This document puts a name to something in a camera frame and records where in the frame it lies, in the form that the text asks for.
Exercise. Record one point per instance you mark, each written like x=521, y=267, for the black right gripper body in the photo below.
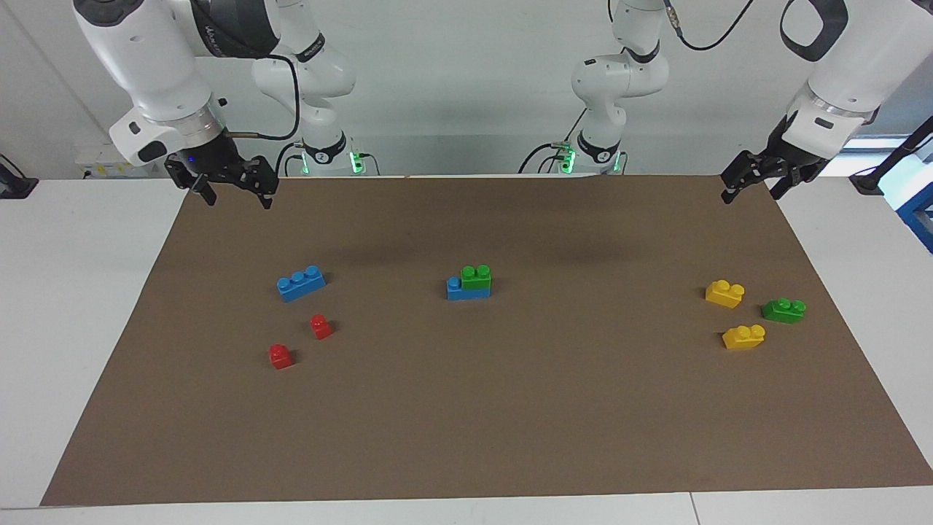
x=215, y=162

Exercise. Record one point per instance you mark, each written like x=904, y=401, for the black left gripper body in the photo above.
x=798, y=149

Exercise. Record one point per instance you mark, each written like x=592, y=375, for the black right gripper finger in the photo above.
x=186, y=179
x=264, y=179

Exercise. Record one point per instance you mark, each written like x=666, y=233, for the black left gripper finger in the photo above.
x=743, y=171
x=789, y=179

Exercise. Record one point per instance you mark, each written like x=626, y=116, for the blue three-stud toy block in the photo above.
x=466, y=294
x=300, y=286

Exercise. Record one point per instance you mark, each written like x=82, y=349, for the green two-stud toy block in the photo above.
x=476, y=279
x=782, y=311

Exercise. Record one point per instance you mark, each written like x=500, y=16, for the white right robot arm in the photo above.
x=157, y=65

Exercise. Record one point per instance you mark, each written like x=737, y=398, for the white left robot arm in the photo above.
x=838, y=87

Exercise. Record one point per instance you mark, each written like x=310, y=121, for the yellow two-stud toy block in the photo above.
x=742, y=338
x=724, y=294

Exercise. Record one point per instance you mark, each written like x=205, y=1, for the red one-stud toy block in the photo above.
x=280, y=358
x=321, y=328

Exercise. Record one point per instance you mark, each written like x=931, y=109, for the black table clamp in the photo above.
x=16, y=186

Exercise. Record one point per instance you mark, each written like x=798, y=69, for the brown table mat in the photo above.
x=481, y=408

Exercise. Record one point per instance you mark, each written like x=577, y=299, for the white wall socket box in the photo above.
x=109, y=160

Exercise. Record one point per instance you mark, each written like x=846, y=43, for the blue metal frame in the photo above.
x=917, y=219

